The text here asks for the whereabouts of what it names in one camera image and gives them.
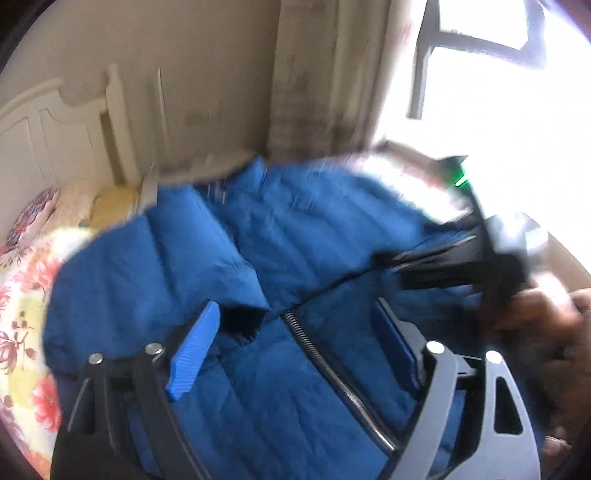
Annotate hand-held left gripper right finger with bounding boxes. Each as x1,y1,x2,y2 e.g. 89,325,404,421
374,299,542,480

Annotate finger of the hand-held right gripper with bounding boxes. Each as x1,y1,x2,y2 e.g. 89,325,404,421
376,233,482,269
397,262,481,296

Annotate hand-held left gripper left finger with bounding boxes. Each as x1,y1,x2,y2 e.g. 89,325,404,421
51,300,221,480

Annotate blue puffer jacket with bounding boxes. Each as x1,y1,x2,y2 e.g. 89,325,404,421
44,157,490,480

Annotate person's right hand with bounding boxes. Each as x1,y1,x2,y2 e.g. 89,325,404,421
485,288,591,462

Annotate yellow pillow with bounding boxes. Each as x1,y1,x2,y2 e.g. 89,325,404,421
89,185,140,229

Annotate floral bed sheet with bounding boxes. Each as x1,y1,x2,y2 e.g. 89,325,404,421
0,180,100,477

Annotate beige curtain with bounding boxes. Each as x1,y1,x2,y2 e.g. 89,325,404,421
267,0,419,163

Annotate floral pillow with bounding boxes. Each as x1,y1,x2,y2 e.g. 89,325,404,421
0,187,62,256

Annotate white bed headboard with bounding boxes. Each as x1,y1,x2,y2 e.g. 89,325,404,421
0,65,139,222

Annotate dark window frame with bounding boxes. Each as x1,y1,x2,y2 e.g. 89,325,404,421
405,0,550,121

